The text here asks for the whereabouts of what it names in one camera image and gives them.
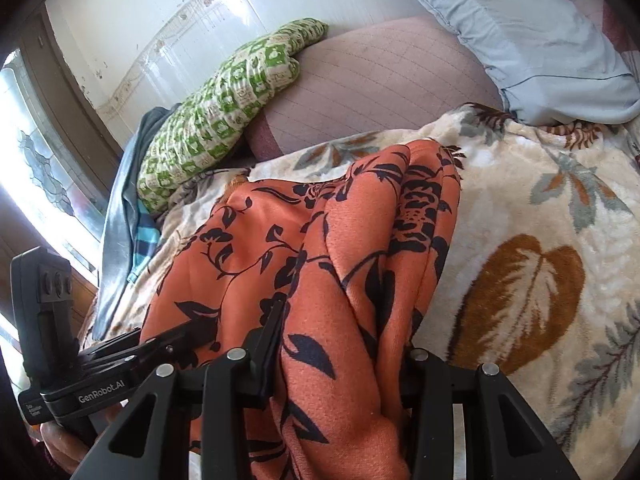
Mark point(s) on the cream leaf print blanket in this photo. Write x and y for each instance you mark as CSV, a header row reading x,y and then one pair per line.
x,y
500,200

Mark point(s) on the orange floral garment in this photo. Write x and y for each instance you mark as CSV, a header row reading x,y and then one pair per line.
x,y
325,260

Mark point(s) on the leaded glass window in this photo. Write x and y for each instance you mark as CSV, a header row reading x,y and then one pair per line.
x,y
45,160

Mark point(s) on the light blue pillow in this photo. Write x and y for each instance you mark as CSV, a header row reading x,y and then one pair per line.
x,y
525,35

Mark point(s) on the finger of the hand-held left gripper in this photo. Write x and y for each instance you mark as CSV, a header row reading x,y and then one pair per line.
x,y
150,345

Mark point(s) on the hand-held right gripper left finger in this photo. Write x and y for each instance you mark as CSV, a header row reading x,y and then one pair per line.
x,y
265,345

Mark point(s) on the teal striped garment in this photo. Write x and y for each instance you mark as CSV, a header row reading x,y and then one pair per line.
x,y
145,240

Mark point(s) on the person's left hand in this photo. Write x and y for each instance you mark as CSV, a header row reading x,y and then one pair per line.
x,y
65,442

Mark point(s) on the blue knit sweater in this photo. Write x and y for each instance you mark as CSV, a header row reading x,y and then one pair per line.
x,y
120,210

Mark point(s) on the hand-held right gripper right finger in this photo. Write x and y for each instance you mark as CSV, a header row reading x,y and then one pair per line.
x,y
425,375

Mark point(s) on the green patterned pillow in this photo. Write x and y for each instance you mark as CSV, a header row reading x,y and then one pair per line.
x,y
220,110

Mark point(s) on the mauve quilted mattress cover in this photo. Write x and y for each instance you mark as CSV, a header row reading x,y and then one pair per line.
x,y
380,75

